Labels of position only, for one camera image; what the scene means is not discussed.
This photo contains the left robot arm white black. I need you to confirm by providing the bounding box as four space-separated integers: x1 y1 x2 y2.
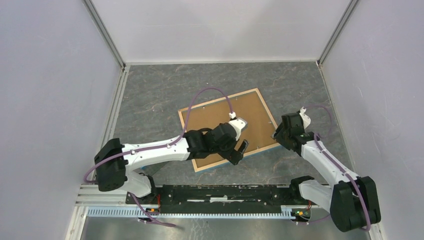
94 118 249 204

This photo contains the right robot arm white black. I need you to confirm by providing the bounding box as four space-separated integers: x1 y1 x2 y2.
272 111 382 232

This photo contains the grey building block baseplate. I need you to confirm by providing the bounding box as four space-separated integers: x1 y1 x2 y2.
141 162 167 176

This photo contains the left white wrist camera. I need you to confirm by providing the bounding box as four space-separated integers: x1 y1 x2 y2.
228 112 248 141

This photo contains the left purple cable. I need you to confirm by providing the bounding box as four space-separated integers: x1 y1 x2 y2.
82 87 237 229

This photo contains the purple cable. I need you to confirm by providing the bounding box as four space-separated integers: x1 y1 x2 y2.
298 105 372 232
82 87 237 229

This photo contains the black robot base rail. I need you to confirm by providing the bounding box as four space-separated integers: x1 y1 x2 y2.
138 184 316 214

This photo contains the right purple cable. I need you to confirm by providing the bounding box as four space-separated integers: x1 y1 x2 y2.
298 105 372 232

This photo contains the aluminium frame rail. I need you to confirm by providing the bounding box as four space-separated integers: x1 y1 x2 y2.
76 184 309 219

